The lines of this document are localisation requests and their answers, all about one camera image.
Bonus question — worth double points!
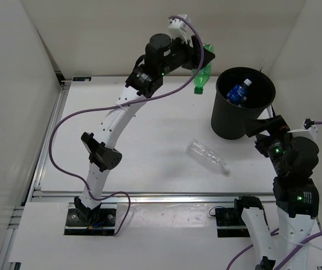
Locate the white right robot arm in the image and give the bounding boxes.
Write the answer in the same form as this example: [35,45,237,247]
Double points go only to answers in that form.
[233,115,319,269]

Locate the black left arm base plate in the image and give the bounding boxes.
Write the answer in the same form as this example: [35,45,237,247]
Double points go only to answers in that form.
[64,208,116,236]

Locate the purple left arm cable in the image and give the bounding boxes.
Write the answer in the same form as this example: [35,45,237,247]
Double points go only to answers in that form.
[49,14,206,236]

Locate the clear crushed plastic bottle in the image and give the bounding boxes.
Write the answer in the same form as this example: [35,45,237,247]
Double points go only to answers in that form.
[186,139,230,175]

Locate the green plastic bottle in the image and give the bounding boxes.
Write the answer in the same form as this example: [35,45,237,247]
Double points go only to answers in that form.
[193,54,212,95]

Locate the small blue corner label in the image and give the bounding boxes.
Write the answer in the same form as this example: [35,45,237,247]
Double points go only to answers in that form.
[72,76,92,82]

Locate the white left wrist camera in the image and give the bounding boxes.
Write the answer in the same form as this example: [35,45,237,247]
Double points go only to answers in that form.
[168,19,189,44]

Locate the blue label water bottle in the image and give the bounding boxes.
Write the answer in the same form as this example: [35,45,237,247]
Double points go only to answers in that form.
[226,79,252,107]

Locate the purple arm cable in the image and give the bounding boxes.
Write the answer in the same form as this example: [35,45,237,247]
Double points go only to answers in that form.
[49,14,206,236]
[225,119,322,270]

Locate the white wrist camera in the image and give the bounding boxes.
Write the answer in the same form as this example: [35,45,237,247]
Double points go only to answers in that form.
[168,19,189,44]
[288,118,319,142]

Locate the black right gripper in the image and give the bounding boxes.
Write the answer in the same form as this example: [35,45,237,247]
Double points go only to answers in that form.
[243,114,293,175]

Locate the black plastic waste bin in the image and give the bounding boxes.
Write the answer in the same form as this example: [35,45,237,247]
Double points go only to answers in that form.
[211,67,276,140]

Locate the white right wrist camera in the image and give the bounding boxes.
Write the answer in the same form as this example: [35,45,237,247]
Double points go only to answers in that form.
[288,118,319,142]

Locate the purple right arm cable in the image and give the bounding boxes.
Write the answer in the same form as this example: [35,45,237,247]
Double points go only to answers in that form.
[225,119,322,270]

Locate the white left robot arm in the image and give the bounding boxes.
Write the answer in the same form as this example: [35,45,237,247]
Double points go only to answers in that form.
[74,34,215,226]

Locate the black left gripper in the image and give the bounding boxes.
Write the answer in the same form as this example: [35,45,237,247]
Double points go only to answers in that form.
[158,34,214,77]

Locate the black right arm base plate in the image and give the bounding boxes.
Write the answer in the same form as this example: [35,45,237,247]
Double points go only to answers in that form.
[214,207,250,238]

